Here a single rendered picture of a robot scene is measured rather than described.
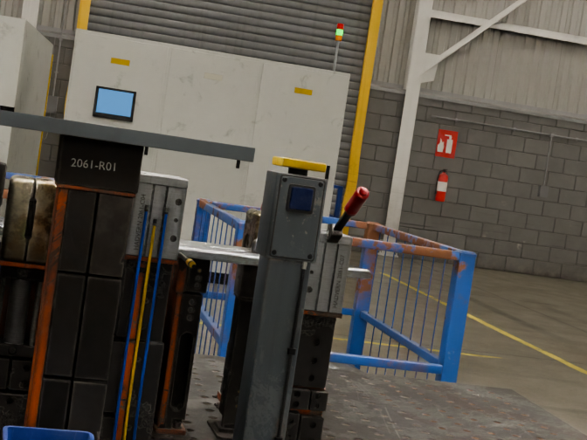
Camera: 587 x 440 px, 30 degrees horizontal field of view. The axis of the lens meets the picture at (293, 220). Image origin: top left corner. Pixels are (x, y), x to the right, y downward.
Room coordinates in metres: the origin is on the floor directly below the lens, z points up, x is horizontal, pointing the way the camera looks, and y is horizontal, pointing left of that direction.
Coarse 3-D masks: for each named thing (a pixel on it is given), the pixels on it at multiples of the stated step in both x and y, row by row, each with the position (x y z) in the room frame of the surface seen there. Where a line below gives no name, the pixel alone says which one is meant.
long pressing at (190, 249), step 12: (0, 228) 1.59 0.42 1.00; (180, 240) 1.81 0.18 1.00; (192, 252) 1.66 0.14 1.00; (204, 252) 1.67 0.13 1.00; (216, 252) 1.67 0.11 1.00; (228, 252) 1.68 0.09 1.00; (240, 252) 1.75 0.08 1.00; (240, 264) 1.68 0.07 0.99; (252, 264) 1.69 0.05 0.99; (348, 276) 1.73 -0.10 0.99; (360, 276) 1.74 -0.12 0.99
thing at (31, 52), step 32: (0, 0) 9.20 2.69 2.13; (0, 32) 9.11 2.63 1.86; (32, 32) 9.68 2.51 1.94; (0, 64) 9.11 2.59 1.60; (32, 64) 9.98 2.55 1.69; (0, 96) 9.12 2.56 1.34; (32, 96) 10.32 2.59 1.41; (0, 128) 9.12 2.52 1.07; (0, 160) 9.13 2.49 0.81; (32, 160) 11.04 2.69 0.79
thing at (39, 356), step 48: (96, 144) 1.34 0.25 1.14; (96, 192) 1.35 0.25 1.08; (96, 240) 1.35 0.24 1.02; (48, 288) 1.34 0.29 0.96; (96, 288) 1.36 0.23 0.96; (48, 336) 1.34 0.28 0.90; (96, 336) 1.36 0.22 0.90; (48, 384) 1.34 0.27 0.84; (96, 384) 1.36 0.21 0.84; (96, 432) 1.36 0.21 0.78
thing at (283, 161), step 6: (276, 156) 1.46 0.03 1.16; (276, 162) 1.45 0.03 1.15; (282, 162) 1.42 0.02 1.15; (288, 162) 1.42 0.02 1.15; (294, 162) 1.42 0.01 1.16; (300, 162) 1.42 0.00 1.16; (306, 162) 1.42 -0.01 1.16; (312, 162) 1.43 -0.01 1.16; (318, 162) 1.43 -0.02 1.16; (288, 168) 1.45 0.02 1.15; (294, 168) 1.44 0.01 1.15; (300, 168) 1.42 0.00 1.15; (306, 168) 1.42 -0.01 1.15; (312, 168) 1.43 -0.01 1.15; (318, 168) 1.43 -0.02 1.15; (324, 168) 1.43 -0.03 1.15; (294, 174) 1.44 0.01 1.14; (300, 174) 1.44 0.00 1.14; (306, 174) 1.45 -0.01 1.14
